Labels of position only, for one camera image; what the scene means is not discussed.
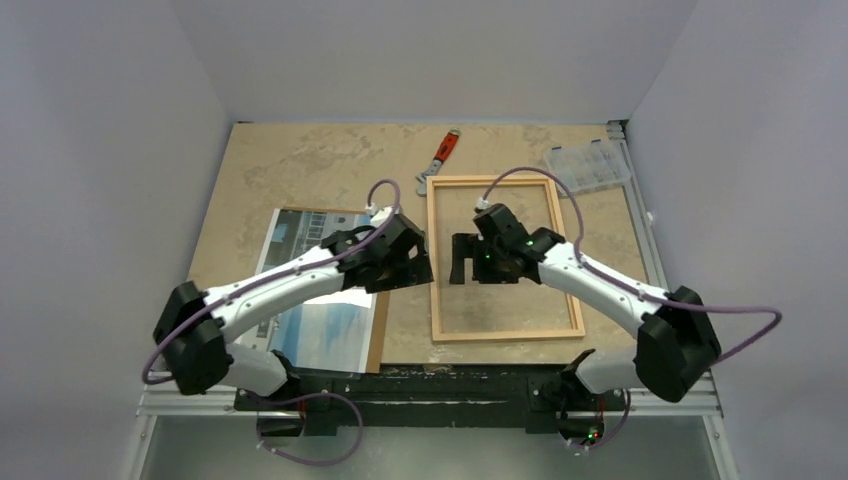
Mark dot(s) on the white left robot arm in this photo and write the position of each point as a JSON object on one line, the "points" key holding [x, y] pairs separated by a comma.
{"points": [[197, 332]]}

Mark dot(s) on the light wooden picture frame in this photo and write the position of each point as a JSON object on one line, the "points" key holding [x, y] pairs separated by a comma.
{"points": [[475, 312]]}

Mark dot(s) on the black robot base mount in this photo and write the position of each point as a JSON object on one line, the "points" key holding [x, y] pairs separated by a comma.
{"points": [[530, 397]]}

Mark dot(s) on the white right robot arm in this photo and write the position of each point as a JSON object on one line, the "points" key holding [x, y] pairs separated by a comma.
{"points": [[675, 343]]}

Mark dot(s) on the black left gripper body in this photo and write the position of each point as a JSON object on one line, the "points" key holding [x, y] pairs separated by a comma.
{"points": [[404, 273]]}

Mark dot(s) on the brown backing board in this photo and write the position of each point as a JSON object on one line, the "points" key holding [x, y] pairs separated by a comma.
{"points": [[381, 331]]}

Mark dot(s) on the building photo print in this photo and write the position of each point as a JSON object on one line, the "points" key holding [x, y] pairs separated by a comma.
{"points": [[290, 234]]}

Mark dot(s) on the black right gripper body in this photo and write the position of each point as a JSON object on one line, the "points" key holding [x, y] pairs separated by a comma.
{"points": [[477, 258]]}

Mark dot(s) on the grey adjustable wrench red handle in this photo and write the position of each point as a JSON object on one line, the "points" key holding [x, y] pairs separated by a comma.
{"points": [[442, 154]]}

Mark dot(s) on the clear plastic organizer box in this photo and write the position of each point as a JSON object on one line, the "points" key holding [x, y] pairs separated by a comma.
{"points": [[586, 168]]}

